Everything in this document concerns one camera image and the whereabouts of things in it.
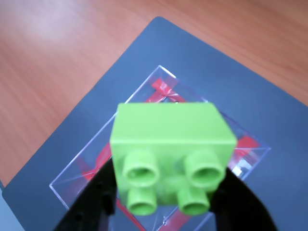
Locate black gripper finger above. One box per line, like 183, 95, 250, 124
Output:
54, 158, 116, 231
208, 167, 278, 231

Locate green lego block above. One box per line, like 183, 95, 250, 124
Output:
109, 102, 238, 216

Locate transparent acrylic box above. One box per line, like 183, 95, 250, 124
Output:
49, 64, 271, 231

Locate grey mat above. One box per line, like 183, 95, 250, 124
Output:
0, 16, 308, 231

